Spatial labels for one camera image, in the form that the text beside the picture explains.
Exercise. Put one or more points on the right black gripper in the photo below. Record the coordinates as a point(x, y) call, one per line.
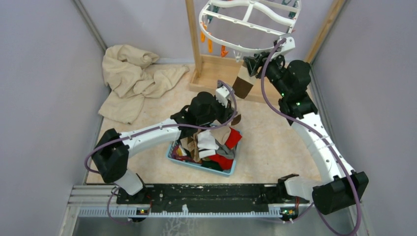
point(253, 63)

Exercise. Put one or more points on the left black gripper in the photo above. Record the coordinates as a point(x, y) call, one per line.
point(227, 112)

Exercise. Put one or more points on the brown beige sock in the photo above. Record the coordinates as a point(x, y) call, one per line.
point(243, 83)

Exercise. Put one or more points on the white sock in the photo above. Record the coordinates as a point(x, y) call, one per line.
point(206, 144)

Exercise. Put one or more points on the grey sock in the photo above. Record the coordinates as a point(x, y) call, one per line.
point(226, 152)

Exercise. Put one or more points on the red santa sock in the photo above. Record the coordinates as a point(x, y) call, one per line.
point(223, 162)

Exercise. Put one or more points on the beige red dotted sock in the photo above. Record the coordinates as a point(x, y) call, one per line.
point(226, 136)

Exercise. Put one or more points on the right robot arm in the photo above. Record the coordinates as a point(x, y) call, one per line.
point(341, 186)

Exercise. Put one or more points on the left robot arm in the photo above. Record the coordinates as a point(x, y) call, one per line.
point(113, 150)

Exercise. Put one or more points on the pile of socks in basket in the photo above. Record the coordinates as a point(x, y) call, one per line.
point(189, 153)

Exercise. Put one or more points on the white oval clip hanger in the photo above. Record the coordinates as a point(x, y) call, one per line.
point(284, 14)

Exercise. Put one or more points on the wooden hanger stand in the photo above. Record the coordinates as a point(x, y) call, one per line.
point(208, 68)

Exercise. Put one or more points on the blue plastic basket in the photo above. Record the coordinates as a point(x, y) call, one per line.
point(176, 159)

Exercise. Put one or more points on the beige crumpled cloth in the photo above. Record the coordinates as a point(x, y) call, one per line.
point(125, 72)

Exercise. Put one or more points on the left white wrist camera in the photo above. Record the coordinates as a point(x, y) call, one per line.
point(222, 96)

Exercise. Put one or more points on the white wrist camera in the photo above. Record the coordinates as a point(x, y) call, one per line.
point(285, 47)
point(222, 96)

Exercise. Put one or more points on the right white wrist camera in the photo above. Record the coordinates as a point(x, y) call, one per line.
point(285, 47)

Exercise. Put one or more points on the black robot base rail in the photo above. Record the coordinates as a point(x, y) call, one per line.
point(206, 198)

